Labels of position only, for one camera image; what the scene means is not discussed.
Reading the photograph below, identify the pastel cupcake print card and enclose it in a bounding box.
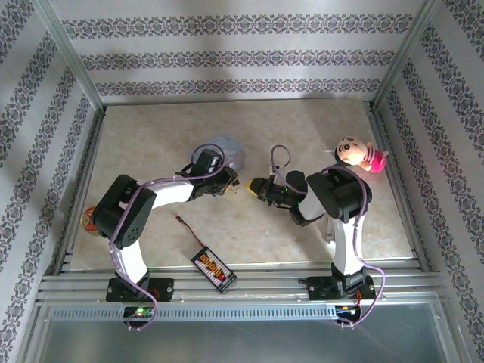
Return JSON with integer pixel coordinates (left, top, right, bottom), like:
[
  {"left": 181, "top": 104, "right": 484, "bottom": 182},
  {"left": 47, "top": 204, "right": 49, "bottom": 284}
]
[{"left": 188, "top": 131, "right": 245, "bottom": 172}]

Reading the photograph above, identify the plush doll in pink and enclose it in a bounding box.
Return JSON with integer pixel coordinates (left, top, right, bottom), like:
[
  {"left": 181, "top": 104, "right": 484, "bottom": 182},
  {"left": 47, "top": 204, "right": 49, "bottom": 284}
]
[{"left": 324, "top": 135, "right": 390, "bottom": 174}]

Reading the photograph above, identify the black battery checker module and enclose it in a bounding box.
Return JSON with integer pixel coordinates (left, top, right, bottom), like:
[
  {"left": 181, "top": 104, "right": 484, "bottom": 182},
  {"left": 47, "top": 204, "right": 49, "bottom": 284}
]
[{"left": 191, "top": 245, "right": 238, "bottom": 295}]

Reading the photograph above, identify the small circuit board with LEDs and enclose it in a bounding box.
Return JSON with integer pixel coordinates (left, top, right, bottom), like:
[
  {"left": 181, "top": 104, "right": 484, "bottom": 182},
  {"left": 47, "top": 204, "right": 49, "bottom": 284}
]
[
  {"left": 335, "top": 304, "right": 362, "bottom": 322},
  {"left": 123, "top": 305, "right": 157, "bottom": 322}
]

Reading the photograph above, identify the red and black wire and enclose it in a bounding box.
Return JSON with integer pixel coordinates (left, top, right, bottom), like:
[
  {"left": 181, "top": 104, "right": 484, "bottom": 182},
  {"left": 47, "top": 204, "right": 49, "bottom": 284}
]
[{"left": 176, "top": 215, "right": 205, "bottom": 251}]

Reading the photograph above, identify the silver aluminium bracket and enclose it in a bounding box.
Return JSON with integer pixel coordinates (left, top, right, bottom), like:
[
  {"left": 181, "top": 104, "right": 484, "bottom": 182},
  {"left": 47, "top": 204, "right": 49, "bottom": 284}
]
[{"left": 323, "top": 218, "right": 338, "bottom": 247}]

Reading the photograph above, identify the aluminium mounting rail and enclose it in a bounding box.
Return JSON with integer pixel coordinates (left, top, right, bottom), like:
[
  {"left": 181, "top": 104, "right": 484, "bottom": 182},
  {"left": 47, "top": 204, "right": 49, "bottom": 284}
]
[{"left": 36, "top": 259, "right": 447, "bottom": 306}]

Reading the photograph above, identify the aluminium side rail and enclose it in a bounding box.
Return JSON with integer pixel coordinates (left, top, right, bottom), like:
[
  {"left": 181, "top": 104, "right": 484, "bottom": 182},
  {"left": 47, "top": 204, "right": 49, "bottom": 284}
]
[
  {"left": 365, "top": 101, "right": 432, "bottom": 270},
  {"left": 52, "top": 107, "right": 107, "bottom": 275}
]

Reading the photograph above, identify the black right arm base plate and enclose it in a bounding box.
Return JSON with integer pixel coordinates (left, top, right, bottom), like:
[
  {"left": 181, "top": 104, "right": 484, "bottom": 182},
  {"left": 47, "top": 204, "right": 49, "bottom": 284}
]
[{"left": 298, "top": 275, "right": 379, "bottom": 303}]

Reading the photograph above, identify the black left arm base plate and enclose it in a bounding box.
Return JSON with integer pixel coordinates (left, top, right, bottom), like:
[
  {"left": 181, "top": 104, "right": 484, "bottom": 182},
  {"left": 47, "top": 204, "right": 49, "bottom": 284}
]
[{"left": 105, "top": 278, "right": 175, "bottom": 303}]

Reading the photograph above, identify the grey slotted cable duct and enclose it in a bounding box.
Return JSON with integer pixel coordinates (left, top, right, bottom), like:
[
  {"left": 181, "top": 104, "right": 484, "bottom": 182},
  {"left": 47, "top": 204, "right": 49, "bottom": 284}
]
[{"left": 51, "top": 304, "right": 338, "bottom": 322}]

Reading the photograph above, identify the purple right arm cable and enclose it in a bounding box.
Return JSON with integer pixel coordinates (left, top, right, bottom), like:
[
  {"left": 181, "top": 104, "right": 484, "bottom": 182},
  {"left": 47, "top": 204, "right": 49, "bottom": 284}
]
[{"left": 269, "top": 144, "right": 387, "bottom": 329}]

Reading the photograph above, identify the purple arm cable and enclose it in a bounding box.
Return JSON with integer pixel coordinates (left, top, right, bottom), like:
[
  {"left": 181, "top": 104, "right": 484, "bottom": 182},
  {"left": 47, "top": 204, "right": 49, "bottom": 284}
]
[
  {"left": 108, "top": 142, "right": 230, "bottom": 333},
  {"left": 269, "top": 144, "right": 387, "bottom": 329}
]

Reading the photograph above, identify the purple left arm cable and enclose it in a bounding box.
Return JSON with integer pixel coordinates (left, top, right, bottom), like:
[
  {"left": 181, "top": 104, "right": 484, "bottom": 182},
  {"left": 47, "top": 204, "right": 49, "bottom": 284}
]
[{"left": 108, "top": 142, "right": 230, "bottom": 333}]

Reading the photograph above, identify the aluminium frame post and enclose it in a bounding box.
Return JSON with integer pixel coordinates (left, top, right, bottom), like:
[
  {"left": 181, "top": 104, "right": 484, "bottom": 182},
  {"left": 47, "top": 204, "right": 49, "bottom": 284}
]
[
  {"left": 33, "top": 0, "right": 107, "bottom": 111},
  {"left": 372, "top": 0, "right": 447, "bottom": 111}
]

